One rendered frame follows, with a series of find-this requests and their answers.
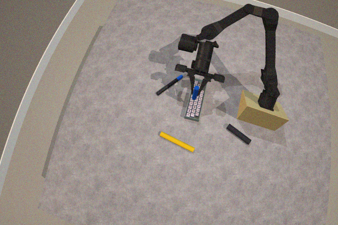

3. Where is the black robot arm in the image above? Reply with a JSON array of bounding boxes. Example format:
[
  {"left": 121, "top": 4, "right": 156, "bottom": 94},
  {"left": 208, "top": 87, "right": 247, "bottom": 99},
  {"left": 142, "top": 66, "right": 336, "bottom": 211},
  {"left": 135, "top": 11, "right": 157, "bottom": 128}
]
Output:
[{"left": 178, "top": 4, "right": 280, "bottom": 111}]

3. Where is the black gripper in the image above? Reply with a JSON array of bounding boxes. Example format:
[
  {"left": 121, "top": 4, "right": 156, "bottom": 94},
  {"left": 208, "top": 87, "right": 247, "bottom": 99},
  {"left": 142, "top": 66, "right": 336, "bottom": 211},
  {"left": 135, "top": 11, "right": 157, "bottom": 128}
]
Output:
[{"left": 175, "top": 54, "right": 225, "bottom": 96}]

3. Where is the yellow cylinder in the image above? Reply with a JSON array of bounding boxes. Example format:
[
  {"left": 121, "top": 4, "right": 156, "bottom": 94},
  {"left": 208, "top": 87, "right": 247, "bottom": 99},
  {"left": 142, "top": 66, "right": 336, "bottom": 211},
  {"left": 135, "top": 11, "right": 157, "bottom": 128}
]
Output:
[{"left": 160, "top": 132, "right": 195, "bottom": 152}]

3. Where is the black marker with blue cap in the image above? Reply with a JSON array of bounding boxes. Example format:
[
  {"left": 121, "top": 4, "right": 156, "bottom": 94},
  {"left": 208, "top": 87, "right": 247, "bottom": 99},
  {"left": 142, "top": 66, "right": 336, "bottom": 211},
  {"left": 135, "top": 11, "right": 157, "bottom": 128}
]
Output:
[{"left": 156, "top": 75, "right": 183, "bottom": 95}]

